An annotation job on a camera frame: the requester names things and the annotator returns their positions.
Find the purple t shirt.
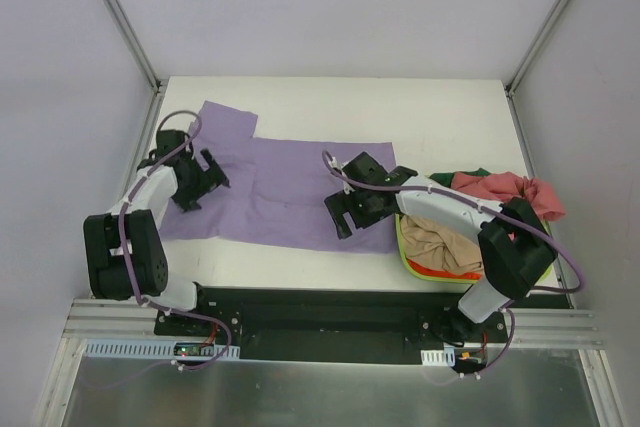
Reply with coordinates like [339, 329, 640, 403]
[160, 102, 396, 254]

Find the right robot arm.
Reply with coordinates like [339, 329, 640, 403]
[322, 151, 559, 342]

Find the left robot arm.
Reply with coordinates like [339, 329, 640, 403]
[83, 129, 230, 336]

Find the beige t shirt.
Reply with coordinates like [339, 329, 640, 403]
[399, 215, 484, 278]

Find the green plastic basket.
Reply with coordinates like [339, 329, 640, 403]
[394, 211, 554, 288]

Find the orange t shirt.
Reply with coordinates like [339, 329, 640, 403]
[406, 260, 482, 283]

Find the dark green t shirt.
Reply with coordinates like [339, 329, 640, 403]
[429, 168, 490, 188]

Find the pink t shirt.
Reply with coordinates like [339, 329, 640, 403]
[451, 172, 566, 222]

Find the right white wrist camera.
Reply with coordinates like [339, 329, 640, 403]
[326, 157, 349, 181]

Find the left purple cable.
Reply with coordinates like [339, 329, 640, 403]
[84, 110, 234, 391]

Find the purple cable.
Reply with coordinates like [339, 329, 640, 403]
[321, 149, 587, 387]
[84, 110, 234, 391]

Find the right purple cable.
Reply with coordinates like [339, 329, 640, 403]
[321, 149, 587, 387]

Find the left aluminium frame post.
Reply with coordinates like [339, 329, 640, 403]
[102, 0, 164, 94]

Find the aluminium frame post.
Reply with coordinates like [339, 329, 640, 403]
[505, 0, 573, 98]
[102, 0, 164, 94]

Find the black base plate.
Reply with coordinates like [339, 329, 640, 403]
[94, 284, 561, 362]

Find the aluminium front rail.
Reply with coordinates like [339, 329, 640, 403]
[62, 299, 606, 350]

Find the left white cable duct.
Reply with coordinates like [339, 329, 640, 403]
[84, 339, 240, 362]

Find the white cable duct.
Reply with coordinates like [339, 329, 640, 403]
[84, 339, 240, 362]
[420, 346, 456, 368]

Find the right white cable duct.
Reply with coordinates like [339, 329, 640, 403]
[420, 346, 456, 368]

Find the right aluminium frame post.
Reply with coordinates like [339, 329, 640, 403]
[505, 0, 573, 98]

